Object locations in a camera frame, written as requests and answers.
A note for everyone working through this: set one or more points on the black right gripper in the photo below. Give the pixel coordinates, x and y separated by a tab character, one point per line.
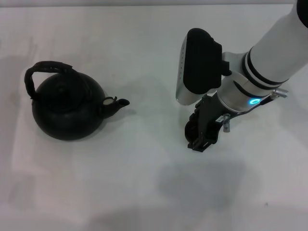
211	113

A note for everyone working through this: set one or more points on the small dark brown teacup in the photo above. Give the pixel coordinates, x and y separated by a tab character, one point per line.
190	131

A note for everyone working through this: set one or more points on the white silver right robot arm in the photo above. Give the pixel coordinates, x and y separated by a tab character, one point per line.
269	55

